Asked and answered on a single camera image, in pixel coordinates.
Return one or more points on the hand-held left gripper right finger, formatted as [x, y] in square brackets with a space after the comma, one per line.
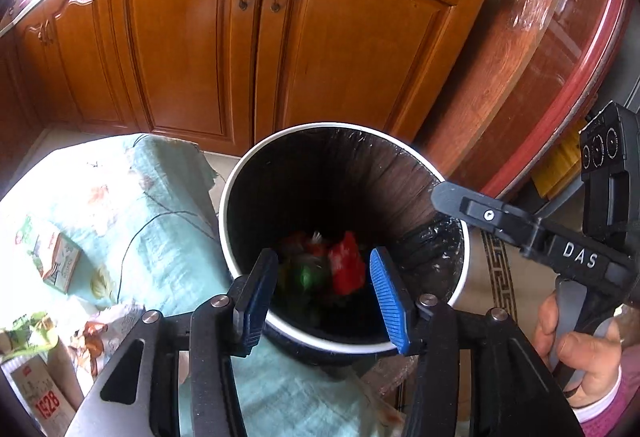
[390, 302]

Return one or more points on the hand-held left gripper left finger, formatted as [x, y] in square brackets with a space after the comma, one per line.
[260, 289]

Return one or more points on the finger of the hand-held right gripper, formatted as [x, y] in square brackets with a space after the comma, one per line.
[480, 212]

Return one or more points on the white rimmed trash bin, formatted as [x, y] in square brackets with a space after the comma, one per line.
[226, 227]

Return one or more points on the green drink carton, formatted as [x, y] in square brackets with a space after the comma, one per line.
[62, 262]

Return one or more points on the green juice pouch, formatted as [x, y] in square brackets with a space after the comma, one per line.
[30, 332]

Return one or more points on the person's right forearm pink sleeve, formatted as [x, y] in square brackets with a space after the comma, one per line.
[615, 412]

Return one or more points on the person's right hand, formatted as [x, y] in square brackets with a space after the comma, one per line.
[590, 352]

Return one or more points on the green crumpled wrapper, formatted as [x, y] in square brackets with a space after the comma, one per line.
[305, 274]

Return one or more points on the yellow ribbed object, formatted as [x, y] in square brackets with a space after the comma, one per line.
[560, 162]

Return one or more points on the red crumpled wrapper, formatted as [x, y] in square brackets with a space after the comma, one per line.
[347, 262]

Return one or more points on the teal floral tablecloth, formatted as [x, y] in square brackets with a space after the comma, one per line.
[150, 237]

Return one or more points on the black bin liner bag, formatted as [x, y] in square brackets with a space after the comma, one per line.
[320, 177]

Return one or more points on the round wooden table red rim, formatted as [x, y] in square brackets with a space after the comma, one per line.
[500, 82]

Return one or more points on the crumpled printed plastic wrapper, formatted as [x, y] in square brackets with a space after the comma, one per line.
[107, 327]

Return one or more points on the wooden cabinet door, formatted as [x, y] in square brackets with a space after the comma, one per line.
[175, 42]
[375, 42]
[30, 67]
[85, 57]

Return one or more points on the white box with red label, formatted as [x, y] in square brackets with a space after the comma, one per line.
[40, 397]

